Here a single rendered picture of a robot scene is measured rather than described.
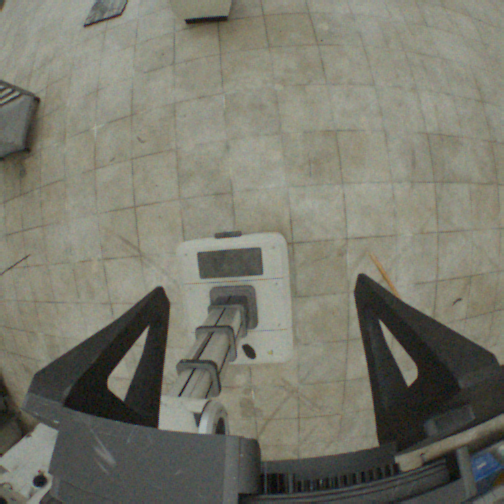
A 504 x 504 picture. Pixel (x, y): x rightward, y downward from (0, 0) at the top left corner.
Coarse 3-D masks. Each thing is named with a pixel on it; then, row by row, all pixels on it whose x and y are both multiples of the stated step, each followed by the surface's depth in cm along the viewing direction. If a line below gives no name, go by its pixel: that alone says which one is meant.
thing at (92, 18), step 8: (96, 0) 126; (104, 0) 125; (112, 0) 125; (120, 0) 124; (96, 8) 127; (104, 8) 127; (112, 8) 126; (120, 8) 126; (88, 16) 129; (96, 16) 128; (104, 16) 128; (112, 16) 127; (88, 24) 130
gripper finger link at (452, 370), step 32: (384, 288) 10; (384, 320) 9; (416, 320) 7; (384, 352) 10; (416, 352) 6; (448, 352) 5; (480, 352) 5; (384, 384) 9; (416, 384) 6; (448, 384) 5; (480, 384) 4; (384, 416) 8; (416, 416) 6; (448, 416) 5; (384, 448) 7; (416, 448) 7; (320, 480) 6; (352, 480) 6
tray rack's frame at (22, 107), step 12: (24, 96) 131; (12, 108) 133; (24, 108) 132; (0, 120) 136; (12, 120) 135; (24, 120) 133; (0, 132) 138; (12, 132) 136; (24, 132) 135; (24, 144) 138; (0, 156) 141
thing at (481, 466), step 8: (488, 456) 115; (472, 464) 118; (480, 464) 112; (488, 464) 107; (496, 464) 101; (480, 472) 104; (488, 472) 98; (496, 472) 95; (480, 480) 98; (488, 480) 97; (480, 488) 99; (488, 488) 98; (472, 496) 101
